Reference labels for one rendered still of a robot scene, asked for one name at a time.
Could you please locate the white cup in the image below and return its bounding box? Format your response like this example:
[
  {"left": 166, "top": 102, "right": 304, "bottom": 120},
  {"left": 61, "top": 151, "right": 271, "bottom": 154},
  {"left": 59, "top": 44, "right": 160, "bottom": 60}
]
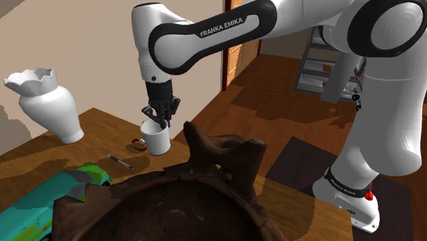
[{"left": 140, "top": 118, "right": 172, "bottom": 156}]

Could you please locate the wooden door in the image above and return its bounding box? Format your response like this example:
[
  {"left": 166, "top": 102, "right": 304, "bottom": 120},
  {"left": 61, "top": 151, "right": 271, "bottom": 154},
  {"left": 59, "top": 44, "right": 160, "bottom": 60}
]
[{"left": 221, "top": 0, "right": 263, "bottom": 92}]

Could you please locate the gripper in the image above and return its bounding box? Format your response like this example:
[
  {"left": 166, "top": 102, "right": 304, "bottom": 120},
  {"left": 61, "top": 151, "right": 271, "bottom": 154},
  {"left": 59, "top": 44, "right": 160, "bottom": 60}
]
[{"left": 141, "top": 79, "right": 181, "bottom": 130}]

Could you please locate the teal and green toy van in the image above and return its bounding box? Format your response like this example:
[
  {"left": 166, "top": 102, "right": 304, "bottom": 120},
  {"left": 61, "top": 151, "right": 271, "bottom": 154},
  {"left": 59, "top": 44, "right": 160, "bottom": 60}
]
[{"left": 0, "top": 162, "right": 112, "bottom": 241}]

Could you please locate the grey metal ladder shelf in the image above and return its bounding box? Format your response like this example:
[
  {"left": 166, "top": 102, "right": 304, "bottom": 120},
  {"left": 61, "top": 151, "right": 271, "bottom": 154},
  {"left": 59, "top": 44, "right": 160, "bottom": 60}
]
[{"left": 292, "top": 25, "right": 367, "bottom": 105}]

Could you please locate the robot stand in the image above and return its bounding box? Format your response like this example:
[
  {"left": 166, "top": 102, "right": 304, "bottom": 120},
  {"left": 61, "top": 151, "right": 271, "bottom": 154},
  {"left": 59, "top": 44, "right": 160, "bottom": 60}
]
[{"left": 264, "top": 136, "right": 417, "bottom": 241}]

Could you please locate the dark brown clay pot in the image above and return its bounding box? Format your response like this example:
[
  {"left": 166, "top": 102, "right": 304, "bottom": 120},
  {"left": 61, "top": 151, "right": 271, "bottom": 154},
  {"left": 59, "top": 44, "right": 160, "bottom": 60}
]
[{"left": 51, "top": 120, "right": 288, "bottom": 241}]

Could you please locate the black and silver pen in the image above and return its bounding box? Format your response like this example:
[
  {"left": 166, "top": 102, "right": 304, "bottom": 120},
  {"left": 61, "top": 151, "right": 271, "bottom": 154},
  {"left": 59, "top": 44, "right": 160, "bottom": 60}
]
[{"left": 107, "top": 154, "right": 135, "bottom": 170}]

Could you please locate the wooden table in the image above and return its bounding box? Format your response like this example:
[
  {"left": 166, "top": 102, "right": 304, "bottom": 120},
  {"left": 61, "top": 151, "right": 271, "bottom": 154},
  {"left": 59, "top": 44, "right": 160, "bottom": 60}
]
[{"left": 0, "top": 107, "right": 355, "bottom": 241}]

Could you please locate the small brown ring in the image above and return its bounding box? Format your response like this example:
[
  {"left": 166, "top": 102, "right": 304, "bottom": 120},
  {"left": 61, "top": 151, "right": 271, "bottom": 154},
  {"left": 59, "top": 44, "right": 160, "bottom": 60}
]
[{"left": 130, "top": 138, "right": 148, "bottom": 152}]

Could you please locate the white vase with jagged rim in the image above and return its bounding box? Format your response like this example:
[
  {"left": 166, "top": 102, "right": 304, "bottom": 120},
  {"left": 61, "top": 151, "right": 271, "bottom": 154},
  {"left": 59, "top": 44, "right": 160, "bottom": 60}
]
[{"left": 3, "top": 67, "right": 86, "bottom": 145}]

